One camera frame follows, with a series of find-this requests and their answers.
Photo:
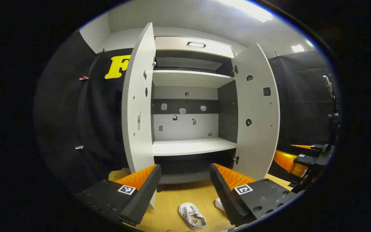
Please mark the black backdrop cloth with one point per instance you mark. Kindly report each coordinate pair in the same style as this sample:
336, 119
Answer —
304, 106
60, 106

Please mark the red clip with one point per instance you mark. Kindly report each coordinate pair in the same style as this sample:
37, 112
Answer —
83, 78

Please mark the white shoe cabinet door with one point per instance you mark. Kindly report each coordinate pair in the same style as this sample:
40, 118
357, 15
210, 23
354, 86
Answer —
256, 145
140, 151

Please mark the white canvas shoe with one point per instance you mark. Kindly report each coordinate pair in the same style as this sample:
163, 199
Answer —
219, 204
190, 214

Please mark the white shoe cabinet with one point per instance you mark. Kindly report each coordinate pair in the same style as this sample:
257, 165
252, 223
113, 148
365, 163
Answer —
192, 146

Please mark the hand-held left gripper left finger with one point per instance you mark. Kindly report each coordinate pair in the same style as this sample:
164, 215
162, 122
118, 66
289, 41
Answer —
143, 193

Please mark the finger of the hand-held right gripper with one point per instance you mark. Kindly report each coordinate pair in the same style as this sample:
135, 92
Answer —
285, 159
316, 147

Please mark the ceiling light panel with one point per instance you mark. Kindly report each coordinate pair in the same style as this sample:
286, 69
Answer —
297, 48

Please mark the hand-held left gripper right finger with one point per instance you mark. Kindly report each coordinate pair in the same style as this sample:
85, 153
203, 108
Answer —
224, 196

